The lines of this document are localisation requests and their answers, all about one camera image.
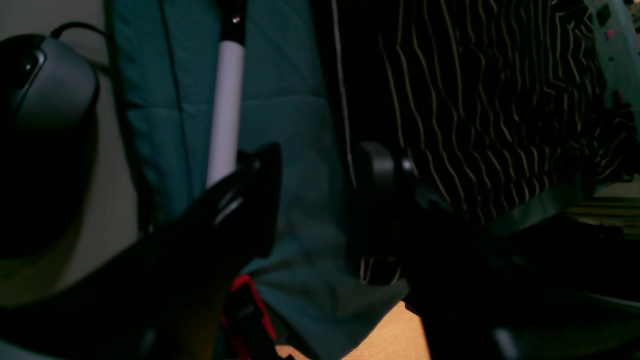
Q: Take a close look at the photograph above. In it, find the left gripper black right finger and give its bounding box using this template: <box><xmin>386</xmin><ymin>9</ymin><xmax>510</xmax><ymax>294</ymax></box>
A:
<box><xmin>353</xmin><ymin>141</ymin><xmax>639</xmax><ymax>360</ymax></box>

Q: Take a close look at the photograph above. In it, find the black white marker pen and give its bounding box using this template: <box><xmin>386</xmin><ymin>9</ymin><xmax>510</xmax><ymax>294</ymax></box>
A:
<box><xmin>205</xmin><ymin>0</ymin><xmax>247</xmax><ymax>188</ymax></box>

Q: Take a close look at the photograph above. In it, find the orange black clamp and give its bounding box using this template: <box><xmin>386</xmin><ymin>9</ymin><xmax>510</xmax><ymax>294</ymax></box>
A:
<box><xmin>221</xmin><ymin>274</ymin><xmax>281</xmax><ymax>360</ymax></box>

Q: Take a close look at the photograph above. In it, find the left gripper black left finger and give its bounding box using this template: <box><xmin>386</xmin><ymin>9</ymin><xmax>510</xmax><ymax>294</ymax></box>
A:
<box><xmin>1</xmin><ymin>143</ymin><xmax>282</xmax><ymax>360</ymax></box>

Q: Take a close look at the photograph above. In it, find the navy white striped t-shirt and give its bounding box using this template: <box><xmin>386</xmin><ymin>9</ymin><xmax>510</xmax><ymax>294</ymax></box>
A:
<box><xmin>310</xmin><ymin>0</ymin><xmax>639</xmax><ymax>223</ymax></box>

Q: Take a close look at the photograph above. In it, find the black computer mouse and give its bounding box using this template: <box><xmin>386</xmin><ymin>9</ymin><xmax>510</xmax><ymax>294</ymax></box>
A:
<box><xmin>0</xmin><ymin>33</ymin><xmax>99</xmax><ymax>259</ymax></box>

